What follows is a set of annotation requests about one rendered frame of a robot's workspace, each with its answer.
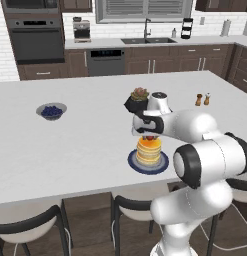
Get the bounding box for dark sink tap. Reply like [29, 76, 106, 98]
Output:
[143, 17, 152, 40]

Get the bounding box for brown base cupboard run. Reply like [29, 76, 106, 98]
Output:
[124, 43, 237, 80]

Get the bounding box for green succulent plant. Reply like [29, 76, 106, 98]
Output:
[130, 86, 150, 102]

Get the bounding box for black plant pot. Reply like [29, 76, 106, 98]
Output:
[123, 95, 150, 116]

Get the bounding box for brown cupboards by oven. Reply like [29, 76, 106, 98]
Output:
[16, 49, 90, 82]

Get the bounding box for white paper towel roll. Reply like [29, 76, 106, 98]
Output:
[220, 18, 232, 38]

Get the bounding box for silver coffee machine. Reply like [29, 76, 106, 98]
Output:
[72, 16, 92, 44]

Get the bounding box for brown drawer cupboard run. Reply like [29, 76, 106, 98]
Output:
[227, 44, 247, 97]

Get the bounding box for blue round plate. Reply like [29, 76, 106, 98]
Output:
[127, 148, 170, 176]

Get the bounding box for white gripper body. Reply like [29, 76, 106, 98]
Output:
[131, 114, 162, 138]

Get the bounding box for grey dishwasher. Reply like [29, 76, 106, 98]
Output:
[85, 48, 126, 77]

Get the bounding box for built-in microwave oven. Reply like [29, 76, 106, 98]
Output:
[1, 0, 61, 15]

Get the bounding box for window with grey blinds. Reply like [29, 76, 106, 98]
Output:
[95, 0, 193, 24]

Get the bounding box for black wall oven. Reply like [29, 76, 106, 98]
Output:
[4, 14, 66, 66]

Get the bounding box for brown wall cupboard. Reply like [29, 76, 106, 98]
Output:
[194, 0, 247, 13]
[59, 0, 94, 14]

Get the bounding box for blueberries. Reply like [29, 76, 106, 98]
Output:
[41, 105, 64, 118]

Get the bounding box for dark double sink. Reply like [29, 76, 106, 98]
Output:
[120, 36, 178, 46]

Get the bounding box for black and white stool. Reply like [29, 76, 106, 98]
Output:
[110, 191, 163, 256]
[0, 199, 75, 256]

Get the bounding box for stack of pancakes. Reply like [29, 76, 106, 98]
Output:
[135, 136, 163, 167]

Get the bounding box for black tiered stand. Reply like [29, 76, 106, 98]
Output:
[180, 17, 195, 40]

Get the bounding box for grey bowl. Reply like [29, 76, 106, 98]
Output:
[35, 102, 68, 122]

